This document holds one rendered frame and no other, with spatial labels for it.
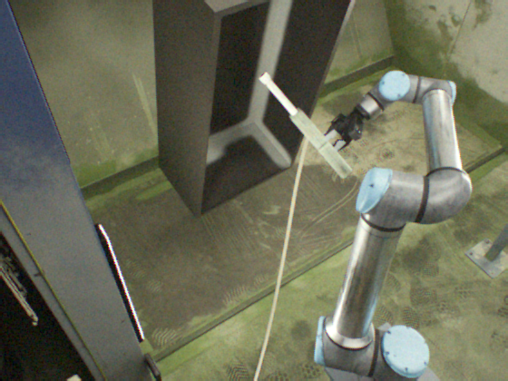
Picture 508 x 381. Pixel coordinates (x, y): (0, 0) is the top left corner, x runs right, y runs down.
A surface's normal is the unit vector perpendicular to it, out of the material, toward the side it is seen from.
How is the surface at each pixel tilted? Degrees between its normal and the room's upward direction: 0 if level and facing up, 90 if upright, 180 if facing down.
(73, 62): 57
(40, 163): 90
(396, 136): 0
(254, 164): 12
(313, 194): 0
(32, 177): 90
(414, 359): 5
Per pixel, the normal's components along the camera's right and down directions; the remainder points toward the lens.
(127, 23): 0.48, 0.18
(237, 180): 0.15, -0.51
